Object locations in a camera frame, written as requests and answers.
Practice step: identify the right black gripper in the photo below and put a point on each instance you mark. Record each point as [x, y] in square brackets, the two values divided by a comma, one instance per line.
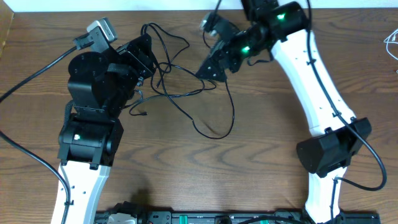
[220, 50]

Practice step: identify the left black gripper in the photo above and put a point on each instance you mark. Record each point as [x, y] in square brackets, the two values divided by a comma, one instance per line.
[143, 63]

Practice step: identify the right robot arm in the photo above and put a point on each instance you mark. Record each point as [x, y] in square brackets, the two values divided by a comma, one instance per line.
[285, 31]

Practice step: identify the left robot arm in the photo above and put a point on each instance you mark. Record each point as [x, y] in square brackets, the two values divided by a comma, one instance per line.
[101, 82]

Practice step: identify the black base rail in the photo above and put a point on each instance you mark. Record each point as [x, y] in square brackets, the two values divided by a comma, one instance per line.
[127, 212]

